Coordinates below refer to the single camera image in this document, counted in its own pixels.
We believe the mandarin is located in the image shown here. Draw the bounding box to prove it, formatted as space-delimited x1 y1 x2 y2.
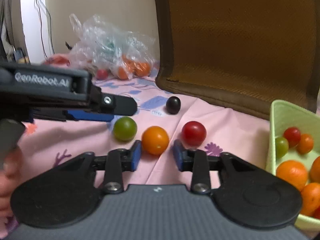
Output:
300 183 320 216
276 160 308 191

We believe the green tomato front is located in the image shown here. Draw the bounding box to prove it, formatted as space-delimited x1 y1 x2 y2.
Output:
275 137 289 159

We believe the green tomato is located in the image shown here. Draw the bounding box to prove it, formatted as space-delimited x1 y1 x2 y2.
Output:
113 116 137 141
275 137 289 159

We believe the person left hand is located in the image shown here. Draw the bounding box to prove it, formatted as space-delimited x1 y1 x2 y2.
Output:
0 146 23 217

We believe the green tomato back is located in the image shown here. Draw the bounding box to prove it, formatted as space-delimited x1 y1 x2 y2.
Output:
113 116 137 141

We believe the pink deer bedsheet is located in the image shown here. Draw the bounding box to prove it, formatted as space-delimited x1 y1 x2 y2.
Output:
0 53 276 235

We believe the small orange tomato back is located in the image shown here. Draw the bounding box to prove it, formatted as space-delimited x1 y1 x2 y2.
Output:
142 126 170 155

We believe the dark purple tomato back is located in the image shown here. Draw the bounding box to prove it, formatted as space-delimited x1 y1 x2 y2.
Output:
166 96 181 115

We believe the clear plastic fruit bag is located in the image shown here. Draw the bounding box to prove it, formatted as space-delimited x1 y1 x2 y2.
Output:
68 14 156 80

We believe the red tomato back right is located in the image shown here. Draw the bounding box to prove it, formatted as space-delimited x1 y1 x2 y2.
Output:
181 121 207 146

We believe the grey curtain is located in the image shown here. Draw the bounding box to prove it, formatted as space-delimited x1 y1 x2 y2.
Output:
1 0 26 60

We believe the green plastic basin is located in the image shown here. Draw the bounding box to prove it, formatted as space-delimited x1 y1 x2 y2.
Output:
266 100 319 231

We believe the brown seat cushion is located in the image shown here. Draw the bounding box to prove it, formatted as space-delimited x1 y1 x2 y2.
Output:
155 0 319 119

